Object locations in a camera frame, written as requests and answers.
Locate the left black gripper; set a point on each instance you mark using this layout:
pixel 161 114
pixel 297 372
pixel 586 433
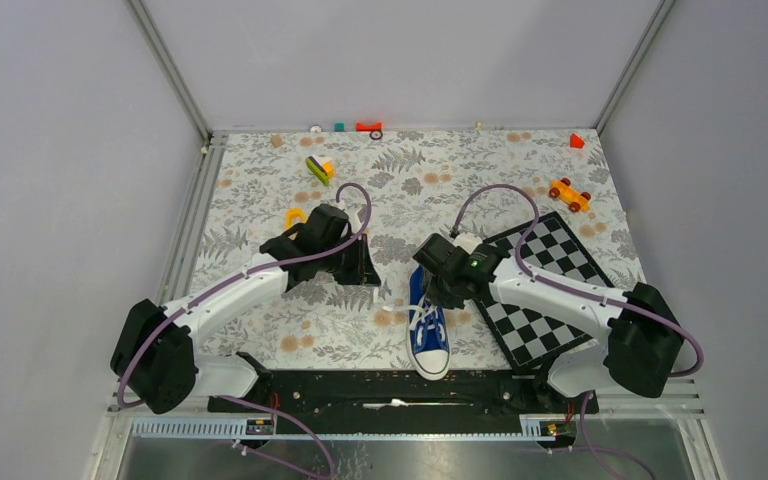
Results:
pixel 363 271

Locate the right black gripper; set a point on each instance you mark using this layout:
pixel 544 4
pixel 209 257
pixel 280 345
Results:
pixel 442 299

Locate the white shoelace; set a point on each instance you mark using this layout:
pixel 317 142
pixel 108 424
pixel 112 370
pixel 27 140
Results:
pixel 426 325

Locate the blue canvas sneaker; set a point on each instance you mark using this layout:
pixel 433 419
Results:
pixel 432 365

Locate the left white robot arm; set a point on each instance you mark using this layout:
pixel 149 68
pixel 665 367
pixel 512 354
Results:
pixel 158 356

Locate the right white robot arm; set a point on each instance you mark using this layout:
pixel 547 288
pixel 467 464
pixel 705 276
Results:
pixel 637 338

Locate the black white chessboard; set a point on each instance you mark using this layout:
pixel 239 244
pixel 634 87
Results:
pixel 532 321

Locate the yellow plastic triangle toy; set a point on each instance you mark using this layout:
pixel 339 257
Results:
pixel 295 218

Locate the floral patterned mat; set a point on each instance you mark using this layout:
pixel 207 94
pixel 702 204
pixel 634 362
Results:
pixel 420 183

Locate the stacked toy bricks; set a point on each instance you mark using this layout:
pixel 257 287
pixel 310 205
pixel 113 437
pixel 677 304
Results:
pixel 321 168

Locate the orange toy car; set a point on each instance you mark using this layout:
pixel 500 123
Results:
pixel 576 201

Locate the red triangular block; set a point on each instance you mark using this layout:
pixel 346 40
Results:
pixel 576 142

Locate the red block at wall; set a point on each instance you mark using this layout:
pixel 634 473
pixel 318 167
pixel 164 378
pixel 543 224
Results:
pixel 362 127

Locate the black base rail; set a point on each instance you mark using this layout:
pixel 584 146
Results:
pixel 400 402

